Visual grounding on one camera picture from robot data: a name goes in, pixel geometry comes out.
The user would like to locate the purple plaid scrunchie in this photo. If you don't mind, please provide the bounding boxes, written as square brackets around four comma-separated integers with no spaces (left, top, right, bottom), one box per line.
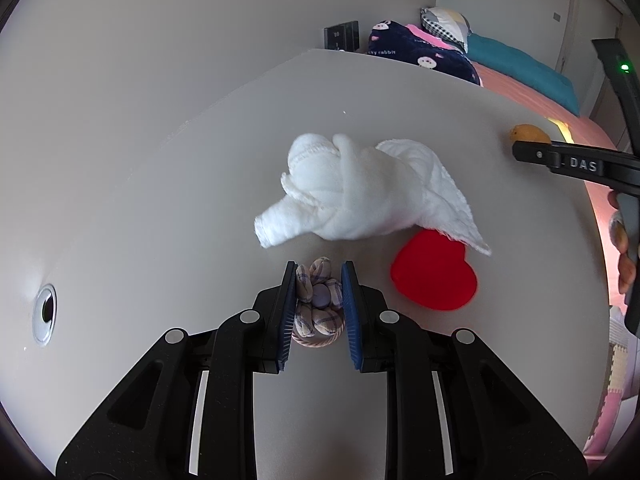
[292,257,345,349]

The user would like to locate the person's right hand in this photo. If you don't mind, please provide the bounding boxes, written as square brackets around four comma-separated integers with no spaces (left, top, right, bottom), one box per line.
[608,191,636,295]

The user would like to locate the brown bear toy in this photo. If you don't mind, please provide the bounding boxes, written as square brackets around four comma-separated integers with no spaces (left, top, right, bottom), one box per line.
[509,124,552,144]

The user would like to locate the yellow duck plush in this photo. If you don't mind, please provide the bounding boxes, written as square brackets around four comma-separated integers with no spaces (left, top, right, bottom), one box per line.
[548,117,574,143]

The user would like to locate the pink bed sheet mattress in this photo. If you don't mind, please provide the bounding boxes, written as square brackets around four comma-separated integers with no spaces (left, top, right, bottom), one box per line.
[473,62,627,312]

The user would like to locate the red heart cushion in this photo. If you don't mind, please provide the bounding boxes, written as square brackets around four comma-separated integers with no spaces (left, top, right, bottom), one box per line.
[390,230,478,311]

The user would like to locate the teal pillow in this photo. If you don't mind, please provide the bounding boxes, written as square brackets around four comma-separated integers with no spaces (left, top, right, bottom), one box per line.
[468,34,580,116]

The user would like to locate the white towel bundle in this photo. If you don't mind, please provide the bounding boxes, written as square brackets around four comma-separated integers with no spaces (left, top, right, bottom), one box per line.
[254,133,491,256]

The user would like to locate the patterned grey yellow pillow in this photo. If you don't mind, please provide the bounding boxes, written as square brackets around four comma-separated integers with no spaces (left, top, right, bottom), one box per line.
[420,6,472,53]

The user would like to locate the pink white folded clothes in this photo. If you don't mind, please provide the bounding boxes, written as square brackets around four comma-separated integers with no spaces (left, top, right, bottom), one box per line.
[407,24,466,53]

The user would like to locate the navy cartoon blanket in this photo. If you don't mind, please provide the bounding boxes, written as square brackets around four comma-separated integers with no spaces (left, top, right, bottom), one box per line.
[367,21,483,87]

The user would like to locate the colourful foam floor mat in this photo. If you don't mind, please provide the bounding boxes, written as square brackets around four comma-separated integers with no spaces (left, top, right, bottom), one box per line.
[584,306,639,457]

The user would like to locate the white door with handle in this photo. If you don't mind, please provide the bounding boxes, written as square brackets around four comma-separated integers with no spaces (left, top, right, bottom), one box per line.
[556,0,623,87]

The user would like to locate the black wall socket panel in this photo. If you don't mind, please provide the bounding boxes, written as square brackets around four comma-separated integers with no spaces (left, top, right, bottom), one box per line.
[323,21,360,52]

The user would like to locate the silver desk cable grommet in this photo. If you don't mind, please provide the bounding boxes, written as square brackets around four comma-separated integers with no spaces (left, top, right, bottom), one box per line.
[32,284,58,347]

